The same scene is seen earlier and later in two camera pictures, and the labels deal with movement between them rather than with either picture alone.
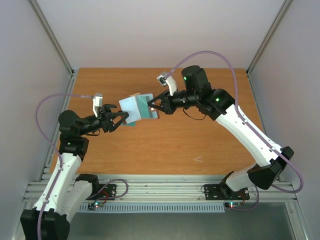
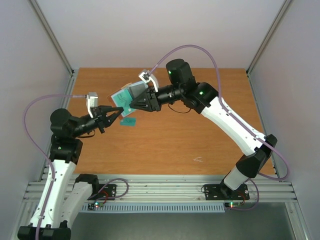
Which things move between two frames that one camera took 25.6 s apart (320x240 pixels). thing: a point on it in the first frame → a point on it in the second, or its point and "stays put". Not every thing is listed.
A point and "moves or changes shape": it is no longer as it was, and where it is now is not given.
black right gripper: (166, 102) → (153, 98)
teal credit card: (146, 111) moves or changes shape
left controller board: (91, 206) stays put
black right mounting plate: (217, 192) stays put
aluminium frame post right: (282, 9) stays put
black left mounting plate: (109, 190) stays put
